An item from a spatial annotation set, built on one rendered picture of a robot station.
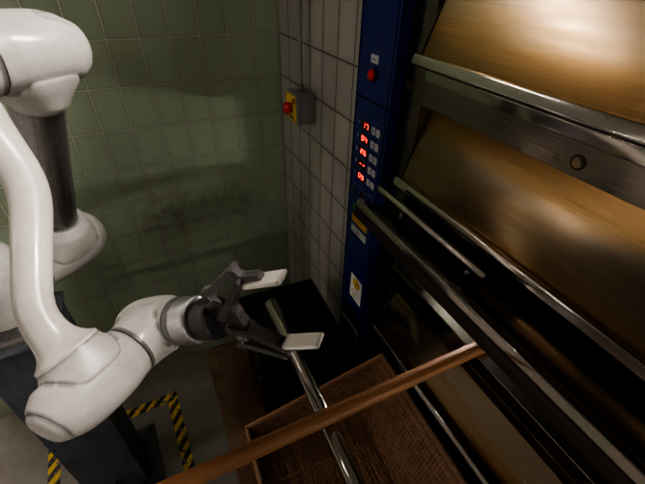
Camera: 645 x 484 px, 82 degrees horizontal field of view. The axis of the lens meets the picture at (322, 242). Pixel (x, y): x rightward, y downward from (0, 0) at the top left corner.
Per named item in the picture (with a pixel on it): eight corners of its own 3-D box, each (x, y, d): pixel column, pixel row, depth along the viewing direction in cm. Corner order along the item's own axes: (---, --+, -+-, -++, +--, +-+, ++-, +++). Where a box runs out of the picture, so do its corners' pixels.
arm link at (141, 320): (210, 324, 76) (166, 374, 65) (160, 327, 83) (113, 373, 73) (184, 280, 72) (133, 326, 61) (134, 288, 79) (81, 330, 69)
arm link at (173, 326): (207, 319, 75) (229, 317, 72) (180, 356, 68) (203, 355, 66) (181, 286, 71) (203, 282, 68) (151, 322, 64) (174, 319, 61)
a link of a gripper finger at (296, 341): (280, 347, 62) (282, 350, 62) (317, 346, 59) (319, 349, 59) (287, 333, 64) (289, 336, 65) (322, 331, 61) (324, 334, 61)
